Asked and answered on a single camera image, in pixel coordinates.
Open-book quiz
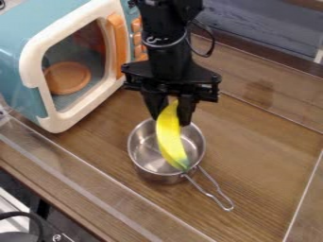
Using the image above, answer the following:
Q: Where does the yellow toy banana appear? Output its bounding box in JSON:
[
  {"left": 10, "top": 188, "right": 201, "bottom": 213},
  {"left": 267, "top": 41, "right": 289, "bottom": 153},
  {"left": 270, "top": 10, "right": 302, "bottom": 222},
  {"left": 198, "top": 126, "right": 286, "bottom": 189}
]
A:
[{"left": 155, "top": 100, "right": 190, "bottom": 171}]

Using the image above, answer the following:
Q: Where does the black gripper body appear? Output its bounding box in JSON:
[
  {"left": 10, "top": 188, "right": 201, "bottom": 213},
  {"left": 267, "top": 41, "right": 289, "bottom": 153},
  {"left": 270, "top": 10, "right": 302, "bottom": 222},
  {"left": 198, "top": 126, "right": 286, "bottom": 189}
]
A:
[{"left": 122, "top": 43, "right": 222, "bottom": 103}]

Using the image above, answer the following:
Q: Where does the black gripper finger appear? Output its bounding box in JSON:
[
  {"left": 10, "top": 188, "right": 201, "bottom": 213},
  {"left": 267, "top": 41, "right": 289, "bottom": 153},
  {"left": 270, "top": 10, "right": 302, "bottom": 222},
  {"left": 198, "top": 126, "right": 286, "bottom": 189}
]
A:
[
  {"left": 177, "top": 94, "right": 197, "bottom": 127},
  {"left": 142, "top": 87, "right": 169, "bottom": 120}
]

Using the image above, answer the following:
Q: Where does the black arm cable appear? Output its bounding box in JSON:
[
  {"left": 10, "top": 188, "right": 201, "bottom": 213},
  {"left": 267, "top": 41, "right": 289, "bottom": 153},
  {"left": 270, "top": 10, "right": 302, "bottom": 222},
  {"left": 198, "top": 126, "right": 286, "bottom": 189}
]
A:
[{"left": 186, "top": 18, "right": 218, "bottom": 59}]

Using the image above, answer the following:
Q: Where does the silver pot with wire handle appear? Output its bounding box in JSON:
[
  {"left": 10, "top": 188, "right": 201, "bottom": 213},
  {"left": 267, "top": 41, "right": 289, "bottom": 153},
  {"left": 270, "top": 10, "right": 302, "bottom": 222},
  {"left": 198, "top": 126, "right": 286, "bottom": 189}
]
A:
[{"left": 127, "top": 119, "right": 235, "bottom": 212}]

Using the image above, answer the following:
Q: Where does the blue toy microwave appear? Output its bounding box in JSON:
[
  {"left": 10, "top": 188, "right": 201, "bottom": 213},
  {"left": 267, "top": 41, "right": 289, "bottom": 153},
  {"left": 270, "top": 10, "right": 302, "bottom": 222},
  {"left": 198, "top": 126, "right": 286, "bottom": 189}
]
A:
[{"left": 0, "top": 0, "right": 149, "bottom": 133}]

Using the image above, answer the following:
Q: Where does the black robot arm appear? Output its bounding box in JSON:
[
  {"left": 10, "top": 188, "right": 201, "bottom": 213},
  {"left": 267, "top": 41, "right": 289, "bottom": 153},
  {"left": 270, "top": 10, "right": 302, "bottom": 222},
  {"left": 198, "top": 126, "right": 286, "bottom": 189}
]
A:
[{"left": 122, "top": 0, "right": 222, "bottom": 126}]

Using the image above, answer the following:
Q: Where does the orange microwave turntable plate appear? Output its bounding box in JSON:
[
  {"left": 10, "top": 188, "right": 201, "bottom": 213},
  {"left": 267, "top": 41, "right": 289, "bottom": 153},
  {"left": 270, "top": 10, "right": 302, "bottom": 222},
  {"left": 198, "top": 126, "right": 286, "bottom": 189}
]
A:
[{"left": 45, "top": 61, "right": 91, "bottom": 95}]

